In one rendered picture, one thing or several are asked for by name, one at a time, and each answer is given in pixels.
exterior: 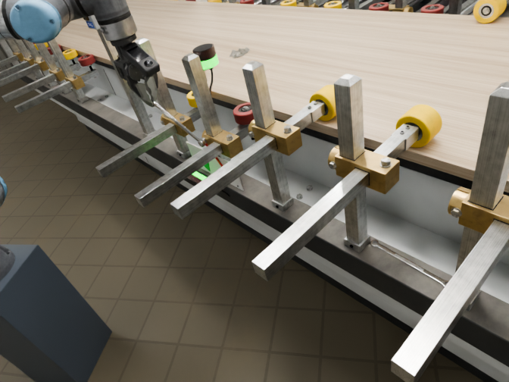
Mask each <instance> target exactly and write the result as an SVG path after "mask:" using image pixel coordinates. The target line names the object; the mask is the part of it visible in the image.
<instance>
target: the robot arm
mask: <svg viewBox="0 0 509 382"><path fill-rule="evenodd" d="M92 15H95V19H96V20H97V22H98V25H99V26H100V28H101V29H100V32H101V33H103V34H104V37H105V39H106V40H107V41H110V42H111V44H112V46H115V48H116V50H117V53H118V55H119V57H118V56H117V57H118V59H117V60H115V61H114V64H115V67H116V68H117V71H118V73H119V75H120V78H122V79H125V80H127V83H128V86H129V87H130V88H131V90H132V91H134V93H135V94H136V95H137V96H138V97H140V99H141V100H142V101H143V102H144V103H145V104H147V105H149V106H151V107H154V105H153V104H152V102H156V101H157V97H158V75H157V72H159V71H160V65H159V63H158V62H156V60H155V59H153V58H152V57H151V56H150V55H149V54H148V53H147V52H145V51H144V50H143V49H142V48H141V47H140V46H139V45H138V44H136V43H135V42H132V41H134V40H135V39H136V38H137V37H136V31H137V27H136V24H135V21H134V19H133V16H132V14H131V13H130V10H129V7H128V4H127V3H126V0H0V39H16V40H19V39H25V40H27V41H29V42H34V43H44V42H49V41H51V40H53V39H54V38H55V37H56V36H57V35H58V34H59V33H60V31H61V30H62V29H63V28H64V27H65V26H67V25H68V24H69V23H70V22H71V21H72V20H77V19H80V18H83V17H88V16H92ZM118 69H119V70H118ZM143 77H144V78H145V84H144V83H138V82H140V79H142V78H143ZM146 90H147V91H148V93H149V95H150V96H151V99H150V97H149V95H148V94H147V92H146ZM7 192H8V189H7V186H6V183H5V182H4V180H3V179H2V178H1V177H0V207H1V206H2V204H3V203H4V201H5V197H6V195H7ZM14 261H15V256H14V253H13V252H12V251H11V250H10V249H9V248H7V247H4V246H2V245H0V280H2V279H3V278H4V277H5V276H6V275H7V274H8V272H9V271H10V270H11V269H12V267H13V265H14Z"/></svg>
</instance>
